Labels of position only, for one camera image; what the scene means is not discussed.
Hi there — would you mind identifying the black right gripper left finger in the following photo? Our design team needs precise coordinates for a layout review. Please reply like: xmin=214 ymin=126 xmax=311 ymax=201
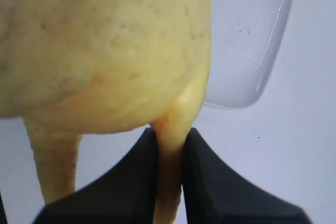
xmin=34 ymin=128 xmax=158 ymax=224

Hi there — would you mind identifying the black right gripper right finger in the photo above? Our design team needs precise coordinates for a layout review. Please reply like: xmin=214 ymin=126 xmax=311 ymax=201
xmin=182 ymin=128 xmax=311 ymax=224

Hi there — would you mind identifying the yellow rubber chicken toy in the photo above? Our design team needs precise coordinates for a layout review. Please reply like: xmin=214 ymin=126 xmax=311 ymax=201
xmin=1 ymin=0 xmax=213 ymax=223

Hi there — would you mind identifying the white square plate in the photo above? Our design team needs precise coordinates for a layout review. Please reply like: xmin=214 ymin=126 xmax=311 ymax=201
xmin=205 ymin=0 xmax=292 ymax=110

